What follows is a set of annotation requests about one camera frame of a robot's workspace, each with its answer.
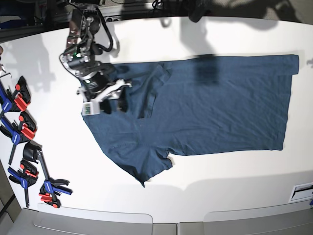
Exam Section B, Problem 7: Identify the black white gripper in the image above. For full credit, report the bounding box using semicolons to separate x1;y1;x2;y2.
76;71;132;115

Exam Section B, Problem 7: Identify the dark blue T-shirt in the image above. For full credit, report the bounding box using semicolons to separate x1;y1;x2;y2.
83;54;299;184

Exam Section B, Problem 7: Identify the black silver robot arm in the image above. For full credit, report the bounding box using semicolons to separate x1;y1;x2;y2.
59;0;132;116

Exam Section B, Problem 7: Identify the blue red bar clamp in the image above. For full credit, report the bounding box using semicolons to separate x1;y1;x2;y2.
8;159;39;208
23;142;72;208
0;111;37;165
0;76;31;118

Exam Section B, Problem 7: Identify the white label plate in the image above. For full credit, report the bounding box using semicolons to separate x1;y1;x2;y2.
289;183;313;203

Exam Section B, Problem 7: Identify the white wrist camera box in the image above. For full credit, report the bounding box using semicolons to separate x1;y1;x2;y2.
82;101;101;116

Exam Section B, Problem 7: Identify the black hanging camera mount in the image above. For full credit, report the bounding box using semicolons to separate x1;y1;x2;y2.
188;0;211;23

